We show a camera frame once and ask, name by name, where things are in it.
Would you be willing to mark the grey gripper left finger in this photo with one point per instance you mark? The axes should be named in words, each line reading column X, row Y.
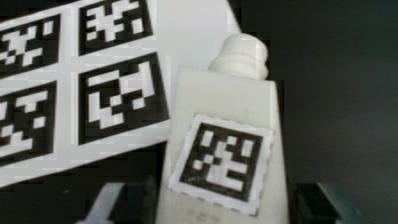
column 124, row 204

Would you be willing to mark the white marker sheet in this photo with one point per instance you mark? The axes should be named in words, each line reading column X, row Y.
column 89, row 59

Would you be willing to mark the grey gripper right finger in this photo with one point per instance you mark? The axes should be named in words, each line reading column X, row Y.
column 323, row 206

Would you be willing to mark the white stool leg back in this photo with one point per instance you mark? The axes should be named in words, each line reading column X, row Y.
column 224, row 179

